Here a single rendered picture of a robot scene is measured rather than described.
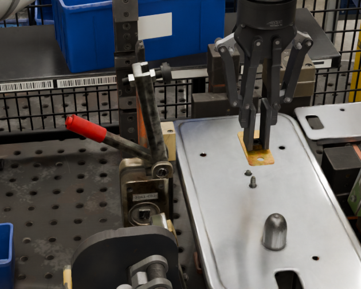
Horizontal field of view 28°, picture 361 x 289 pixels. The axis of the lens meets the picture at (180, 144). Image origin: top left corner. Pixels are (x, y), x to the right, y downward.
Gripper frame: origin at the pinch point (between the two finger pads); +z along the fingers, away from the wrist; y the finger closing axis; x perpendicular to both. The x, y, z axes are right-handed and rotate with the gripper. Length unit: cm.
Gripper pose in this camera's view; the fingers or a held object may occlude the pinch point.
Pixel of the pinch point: (257, 124)
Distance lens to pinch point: 102.9
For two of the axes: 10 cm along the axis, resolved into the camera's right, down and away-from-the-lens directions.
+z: 0.0, 8.2, 5.8
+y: 9.9, -0.8, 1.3
